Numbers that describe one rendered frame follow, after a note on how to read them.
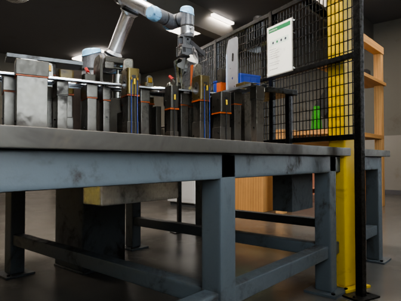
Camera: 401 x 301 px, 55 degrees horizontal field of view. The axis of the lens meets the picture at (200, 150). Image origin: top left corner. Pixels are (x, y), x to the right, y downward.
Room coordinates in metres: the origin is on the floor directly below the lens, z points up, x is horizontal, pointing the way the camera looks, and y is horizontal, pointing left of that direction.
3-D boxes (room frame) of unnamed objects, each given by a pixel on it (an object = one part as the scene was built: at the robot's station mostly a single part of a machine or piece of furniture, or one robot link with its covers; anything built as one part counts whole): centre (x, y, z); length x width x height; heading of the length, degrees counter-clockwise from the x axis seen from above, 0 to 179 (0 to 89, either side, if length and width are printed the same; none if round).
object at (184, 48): (2.07, 0.08, 1.25); 0.09 x 0.08 x 0.12; 120
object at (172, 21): (2.13, 0.16, 1.41); 0.11 x 0.11 x 0.08; 52
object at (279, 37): (2.28, -0.48, 1.30); 0.23 x 0.02 x 0.31; 30
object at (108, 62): (2.08, 0.47, 0.95); 0.18 x 0.13 x 0.49; 120
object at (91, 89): (1.81, 0.53, 0.84); 0.12 x 0.05 x 0.29; 30
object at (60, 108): (1.75, 0.64, 0.84); 0.12 x 0.05 x 0.29; 30
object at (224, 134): (1.95, -0.11, 0.84); 0.12 x 0.07 x 0.28; 30
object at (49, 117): (1.84, 0.72, 0.85); 0.04 x 0.03 x 0.29; 120
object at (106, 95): (1.87, 0.46, 0.84); 0.07 x 0.04 x 0.29; 30
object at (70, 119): (1.92, 0.68, 0.89); 0.12 x 0.08 x 0.38; 30
